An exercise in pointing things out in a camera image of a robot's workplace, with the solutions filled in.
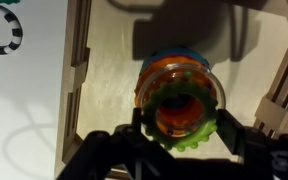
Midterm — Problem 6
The clear ring with beads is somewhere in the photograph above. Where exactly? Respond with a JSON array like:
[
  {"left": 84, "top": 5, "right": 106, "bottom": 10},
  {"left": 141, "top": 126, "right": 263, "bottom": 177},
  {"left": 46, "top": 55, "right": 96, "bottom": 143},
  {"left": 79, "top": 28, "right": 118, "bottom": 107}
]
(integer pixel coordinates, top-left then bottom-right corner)
[{"left": 134, "top": 63, "right": 227, "bottom": 138}]

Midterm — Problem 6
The small black white striped ring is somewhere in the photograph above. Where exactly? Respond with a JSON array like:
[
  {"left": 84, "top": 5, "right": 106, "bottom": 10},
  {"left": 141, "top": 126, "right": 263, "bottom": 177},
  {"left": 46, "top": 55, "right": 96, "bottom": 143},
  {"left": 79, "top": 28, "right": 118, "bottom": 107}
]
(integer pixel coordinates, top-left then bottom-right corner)
[{"left": 0, "top": 3, "right": 24, "bottom": 56}]

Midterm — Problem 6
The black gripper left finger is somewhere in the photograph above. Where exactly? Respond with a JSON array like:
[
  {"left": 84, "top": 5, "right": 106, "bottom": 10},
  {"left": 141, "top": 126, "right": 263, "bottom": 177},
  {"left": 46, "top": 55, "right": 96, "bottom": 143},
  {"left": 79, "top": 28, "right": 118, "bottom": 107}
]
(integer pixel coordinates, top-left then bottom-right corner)
[{"left": 55, "top": 106, "right": 152, "bottom": 180}]

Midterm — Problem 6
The orange bumpy ring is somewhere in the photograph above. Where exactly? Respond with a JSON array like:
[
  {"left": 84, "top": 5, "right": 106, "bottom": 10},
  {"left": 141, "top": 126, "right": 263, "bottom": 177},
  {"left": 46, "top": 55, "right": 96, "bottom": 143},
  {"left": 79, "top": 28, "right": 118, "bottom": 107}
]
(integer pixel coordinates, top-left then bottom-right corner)
[{"left": 134, "top": 54, "right": 212, "bottom": 108}]

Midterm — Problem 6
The wooden slatted tray box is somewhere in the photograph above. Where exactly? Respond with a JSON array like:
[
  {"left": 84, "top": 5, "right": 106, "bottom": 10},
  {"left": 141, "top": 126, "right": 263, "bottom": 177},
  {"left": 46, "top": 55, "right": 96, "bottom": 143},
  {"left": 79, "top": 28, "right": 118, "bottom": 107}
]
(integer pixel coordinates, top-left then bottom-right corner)
[{"left": 53, "top": 0, "right": 288, "bottom": 180}]

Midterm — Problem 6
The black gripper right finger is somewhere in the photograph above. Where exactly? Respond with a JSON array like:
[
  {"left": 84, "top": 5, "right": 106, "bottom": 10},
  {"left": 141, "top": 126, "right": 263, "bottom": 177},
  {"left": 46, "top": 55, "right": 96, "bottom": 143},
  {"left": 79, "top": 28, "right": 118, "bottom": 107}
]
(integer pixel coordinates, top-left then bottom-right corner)
[{"left": 217, "top": 109, "right": 288, "bottom": 180}]

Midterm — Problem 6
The blue bumpy ring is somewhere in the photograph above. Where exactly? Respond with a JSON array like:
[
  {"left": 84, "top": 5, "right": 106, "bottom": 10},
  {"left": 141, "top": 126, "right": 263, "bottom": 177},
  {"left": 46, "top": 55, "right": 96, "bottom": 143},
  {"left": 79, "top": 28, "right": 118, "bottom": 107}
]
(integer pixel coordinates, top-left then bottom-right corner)
[{"left": 140, "top": 46, "right": 212, "bottom": 74}]

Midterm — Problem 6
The light green bumpy ring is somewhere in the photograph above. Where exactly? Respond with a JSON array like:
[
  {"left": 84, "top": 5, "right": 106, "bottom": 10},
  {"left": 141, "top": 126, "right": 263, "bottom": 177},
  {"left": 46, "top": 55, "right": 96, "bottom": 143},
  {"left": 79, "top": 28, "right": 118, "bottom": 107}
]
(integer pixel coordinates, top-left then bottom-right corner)
[{"left": 141, "top": 78, "right": 219, "bottom": 153}]

